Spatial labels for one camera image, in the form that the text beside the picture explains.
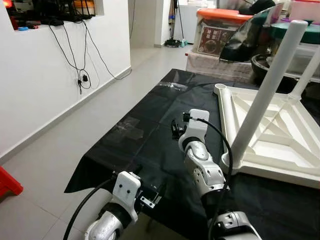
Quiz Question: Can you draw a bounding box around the black plastic bag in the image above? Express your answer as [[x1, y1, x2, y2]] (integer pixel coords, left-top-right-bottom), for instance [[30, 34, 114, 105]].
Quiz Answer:
[[220, 0, 284, 64]]

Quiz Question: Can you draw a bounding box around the white appliance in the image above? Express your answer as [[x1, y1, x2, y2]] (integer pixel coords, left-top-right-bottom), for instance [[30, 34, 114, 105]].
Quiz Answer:
[[175, 5, 202, 47]]

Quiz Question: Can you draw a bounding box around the storage box with orange lid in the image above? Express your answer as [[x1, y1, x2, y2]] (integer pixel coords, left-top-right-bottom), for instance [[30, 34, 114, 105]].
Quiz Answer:
[[192, 7, 254, 59]]

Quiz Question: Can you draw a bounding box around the black wall cable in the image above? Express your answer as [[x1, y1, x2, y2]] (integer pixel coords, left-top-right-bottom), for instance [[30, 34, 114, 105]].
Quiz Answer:
[[47, 22, 133, 96]]

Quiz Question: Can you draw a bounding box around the white plastic children table top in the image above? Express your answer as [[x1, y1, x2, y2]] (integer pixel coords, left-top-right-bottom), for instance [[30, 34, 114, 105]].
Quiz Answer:
[[214, 82, 320, 190]]

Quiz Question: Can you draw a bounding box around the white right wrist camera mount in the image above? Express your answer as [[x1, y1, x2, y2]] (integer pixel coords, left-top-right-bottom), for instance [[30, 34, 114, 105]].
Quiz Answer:
[[179, 109, 211, 146]]

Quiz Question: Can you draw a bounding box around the pink storage box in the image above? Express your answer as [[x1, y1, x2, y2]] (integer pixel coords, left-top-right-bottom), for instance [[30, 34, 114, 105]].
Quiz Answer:
[[290, 0, 320, 24]]

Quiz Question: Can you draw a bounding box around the red plastic stool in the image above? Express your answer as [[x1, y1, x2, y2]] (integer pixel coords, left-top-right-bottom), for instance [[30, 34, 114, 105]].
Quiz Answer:
[[0, 166, 24, 197]]

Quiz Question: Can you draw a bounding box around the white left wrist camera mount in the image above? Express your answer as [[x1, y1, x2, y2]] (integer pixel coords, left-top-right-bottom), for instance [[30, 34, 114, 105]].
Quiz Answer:
[[112, 171, 143, 211]]

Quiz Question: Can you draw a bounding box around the dark green round lid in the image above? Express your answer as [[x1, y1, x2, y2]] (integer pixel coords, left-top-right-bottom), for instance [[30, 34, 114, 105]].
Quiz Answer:
[[270, 22, 320, 44]]

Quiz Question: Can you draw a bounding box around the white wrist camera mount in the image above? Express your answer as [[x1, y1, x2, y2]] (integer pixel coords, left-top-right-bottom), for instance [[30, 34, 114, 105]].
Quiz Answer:
[[179, 109, 211, 146], [112, 171, 143, 211]]

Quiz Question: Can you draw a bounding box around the floor mop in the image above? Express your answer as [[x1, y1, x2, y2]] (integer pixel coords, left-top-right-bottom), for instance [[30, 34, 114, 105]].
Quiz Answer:
[[165, 0, 189, 49]]

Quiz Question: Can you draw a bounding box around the black round basin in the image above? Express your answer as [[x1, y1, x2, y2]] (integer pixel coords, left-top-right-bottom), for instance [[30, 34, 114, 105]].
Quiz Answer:
[[251, 52, 301, 87]]

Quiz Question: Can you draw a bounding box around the patterned beige bench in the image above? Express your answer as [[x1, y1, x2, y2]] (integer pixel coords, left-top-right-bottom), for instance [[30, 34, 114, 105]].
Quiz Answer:
[[186, 50, 256, 84]]

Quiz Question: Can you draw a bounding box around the white plastic table leg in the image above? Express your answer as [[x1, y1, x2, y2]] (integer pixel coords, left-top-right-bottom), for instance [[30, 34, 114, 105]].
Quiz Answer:
[[290, 47, 320, 99], [220, 20, 310, 169]]

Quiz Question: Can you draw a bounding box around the clear plastic storage box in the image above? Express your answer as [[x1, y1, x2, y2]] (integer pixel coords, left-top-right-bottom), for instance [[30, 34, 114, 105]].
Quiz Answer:
[[285, 42, 320, 82]]

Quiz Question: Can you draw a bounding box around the clear tape patch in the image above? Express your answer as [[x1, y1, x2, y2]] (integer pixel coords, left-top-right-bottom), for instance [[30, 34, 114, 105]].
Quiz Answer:
[[115, 117, 147, 142]]

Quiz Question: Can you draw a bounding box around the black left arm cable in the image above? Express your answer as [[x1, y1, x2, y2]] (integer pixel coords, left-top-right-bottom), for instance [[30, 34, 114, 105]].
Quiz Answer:
[[62, 177, 119, 240]]

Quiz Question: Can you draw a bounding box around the clear plastic wrap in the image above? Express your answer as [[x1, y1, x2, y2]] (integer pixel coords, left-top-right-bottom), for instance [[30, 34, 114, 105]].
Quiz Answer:
[[160, 82, 189, 91]]

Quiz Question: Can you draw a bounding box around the black tablecloth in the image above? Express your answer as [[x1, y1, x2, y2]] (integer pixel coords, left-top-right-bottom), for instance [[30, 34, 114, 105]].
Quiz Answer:
[[64, 68, 320, 240]]

